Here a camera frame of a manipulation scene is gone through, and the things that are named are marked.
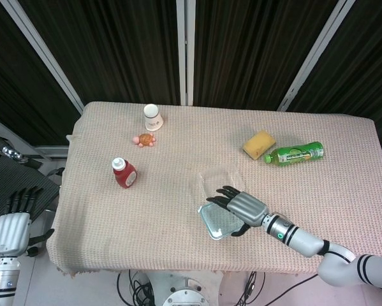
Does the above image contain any black mesh chair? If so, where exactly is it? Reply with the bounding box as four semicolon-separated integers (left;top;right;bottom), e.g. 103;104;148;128
0;154;64;224

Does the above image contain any left silver-black robot hand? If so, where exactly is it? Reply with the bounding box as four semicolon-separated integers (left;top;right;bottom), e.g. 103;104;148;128
0;187;55;258

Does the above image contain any black cable bundle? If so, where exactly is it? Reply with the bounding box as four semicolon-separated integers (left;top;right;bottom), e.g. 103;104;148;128
240;271;321;306
116;270;155;306

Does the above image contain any white screen frame post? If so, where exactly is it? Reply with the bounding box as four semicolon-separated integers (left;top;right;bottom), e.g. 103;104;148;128
0;0;85;114
277;0;357;112
176;0;195;106

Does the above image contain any right silver-black robot hand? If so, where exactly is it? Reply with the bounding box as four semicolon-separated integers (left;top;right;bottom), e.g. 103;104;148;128
206;186;270;238

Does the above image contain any black bar with chrome joint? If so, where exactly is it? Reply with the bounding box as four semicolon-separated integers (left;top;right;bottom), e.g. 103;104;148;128
0;126;41;170

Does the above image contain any blue translucent plastic lid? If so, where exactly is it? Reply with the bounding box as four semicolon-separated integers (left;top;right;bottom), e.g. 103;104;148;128
198;202;247;240

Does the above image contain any green plastic drink bottle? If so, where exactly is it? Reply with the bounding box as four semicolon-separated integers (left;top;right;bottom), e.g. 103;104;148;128
263;141;325;167

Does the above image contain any pink orange turtle toy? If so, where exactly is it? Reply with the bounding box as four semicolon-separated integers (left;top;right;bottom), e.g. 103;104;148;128
132;133;156;149

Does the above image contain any white upturned paper cup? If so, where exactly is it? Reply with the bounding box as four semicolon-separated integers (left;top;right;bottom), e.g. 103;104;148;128
142;103;164;132

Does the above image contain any pink waffle-weave tablecloth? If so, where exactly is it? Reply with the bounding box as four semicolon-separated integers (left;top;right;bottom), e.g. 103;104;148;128
46;101;382;277

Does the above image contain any yellow sponge with dark pad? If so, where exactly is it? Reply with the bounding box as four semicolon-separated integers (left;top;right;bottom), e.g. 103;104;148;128
242;129;276;160

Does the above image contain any clear plastic food container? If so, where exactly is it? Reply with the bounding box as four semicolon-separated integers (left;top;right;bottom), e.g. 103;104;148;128
198;168;244;205

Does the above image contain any dark corrugated screen panel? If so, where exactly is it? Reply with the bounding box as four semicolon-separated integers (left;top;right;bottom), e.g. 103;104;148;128
18;0;182;106
193;0;341;111
286;0;382;144
0;0;80;146

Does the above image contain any grey round robot base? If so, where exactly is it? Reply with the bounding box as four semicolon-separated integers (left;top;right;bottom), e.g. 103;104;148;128
147;272;223;306

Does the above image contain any grey metal frame rail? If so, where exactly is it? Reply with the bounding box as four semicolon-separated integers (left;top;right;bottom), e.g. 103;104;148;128
0;111;69;161

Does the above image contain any red ketchup squeeze bottle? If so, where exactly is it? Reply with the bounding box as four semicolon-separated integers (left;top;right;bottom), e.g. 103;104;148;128
111;157;138;189

